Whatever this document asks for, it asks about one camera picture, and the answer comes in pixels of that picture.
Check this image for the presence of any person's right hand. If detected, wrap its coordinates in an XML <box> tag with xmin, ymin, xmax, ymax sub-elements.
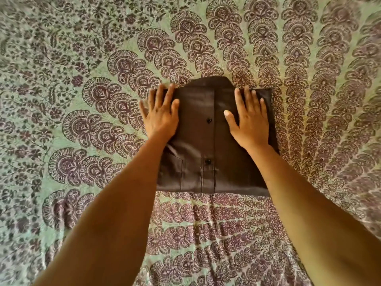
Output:
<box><xmin>223</xmin><ymin>85</ymin><xmax>271</xmax><ymax>151</ymax></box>

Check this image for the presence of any person's left hand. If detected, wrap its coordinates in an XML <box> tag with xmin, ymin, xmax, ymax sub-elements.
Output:
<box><xmin>139</xmin><ymin>83</ymin><xmax>181</xmax><ymax>143</ymax></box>

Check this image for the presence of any dark brown shirt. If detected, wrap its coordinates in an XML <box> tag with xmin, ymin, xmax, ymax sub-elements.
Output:
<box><xmin>148</xmin><ymin>75</ymin><xmax>280</xmax><ymax>197</ymax></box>

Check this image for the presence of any bed with maroon patterned cover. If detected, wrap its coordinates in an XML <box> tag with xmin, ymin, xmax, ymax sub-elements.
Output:
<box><xmin>0</xmin><ymin>0</ymin><xmax>381</xmax><ymax>286</ymax></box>

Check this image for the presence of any person's left forearm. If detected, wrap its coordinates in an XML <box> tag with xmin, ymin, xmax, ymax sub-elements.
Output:
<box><xmin>33</xmin><ymin>138</ymin><xmax>170</xmax><ymax>286</ymax></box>

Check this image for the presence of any person's right forearm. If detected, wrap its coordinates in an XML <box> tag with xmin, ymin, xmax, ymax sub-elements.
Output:
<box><xmin>247</xmin><ymin>143</ymin><xmax>381</xmax><ymax>286</ymax></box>

